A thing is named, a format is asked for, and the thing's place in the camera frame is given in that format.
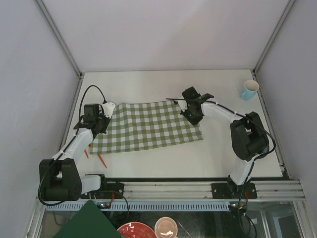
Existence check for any aluminium frame rail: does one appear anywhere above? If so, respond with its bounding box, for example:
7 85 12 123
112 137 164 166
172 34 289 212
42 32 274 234
36 180 307 202

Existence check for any perforated grey cable tray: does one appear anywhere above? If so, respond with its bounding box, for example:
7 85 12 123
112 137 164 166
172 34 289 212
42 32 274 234
46 201 236 212

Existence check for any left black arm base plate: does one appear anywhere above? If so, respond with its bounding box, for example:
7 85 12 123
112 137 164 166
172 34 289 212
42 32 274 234
80 182 124 199

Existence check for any green white checkered cloth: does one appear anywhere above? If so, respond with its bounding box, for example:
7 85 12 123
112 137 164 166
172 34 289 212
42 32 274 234
90 101 204 155

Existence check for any pink bowl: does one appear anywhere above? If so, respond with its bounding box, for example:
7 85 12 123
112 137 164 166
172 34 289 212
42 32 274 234
154 217 178 238

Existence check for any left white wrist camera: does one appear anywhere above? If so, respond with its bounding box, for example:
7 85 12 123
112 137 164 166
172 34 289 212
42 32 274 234
102 102 116 119

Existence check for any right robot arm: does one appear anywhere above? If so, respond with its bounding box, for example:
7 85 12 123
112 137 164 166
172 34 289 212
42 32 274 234
177 87 276 198

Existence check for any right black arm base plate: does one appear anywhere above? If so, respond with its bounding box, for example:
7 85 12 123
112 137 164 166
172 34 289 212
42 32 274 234
211 182 258 199

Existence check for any orange plastic spoon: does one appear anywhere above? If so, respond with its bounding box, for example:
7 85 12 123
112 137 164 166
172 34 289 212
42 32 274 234
98 154 107 169

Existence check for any blue patterned plate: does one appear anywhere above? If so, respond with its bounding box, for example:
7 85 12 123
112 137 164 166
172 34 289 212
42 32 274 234
257 146 269 159

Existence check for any red plate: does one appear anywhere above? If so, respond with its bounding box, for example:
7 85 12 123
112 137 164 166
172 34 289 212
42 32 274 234
117 222 157 238

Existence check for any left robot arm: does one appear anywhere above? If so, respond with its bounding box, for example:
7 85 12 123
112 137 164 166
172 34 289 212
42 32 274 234
38 102 115 206

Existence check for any light blue mug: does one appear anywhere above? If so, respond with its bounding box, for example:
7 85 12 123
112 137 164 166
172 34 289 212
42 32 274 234
240 80 260 101

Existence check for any green board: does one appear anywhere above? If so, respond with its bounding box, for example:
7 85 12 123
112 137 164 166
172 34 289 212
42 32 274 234
54 200 121 238

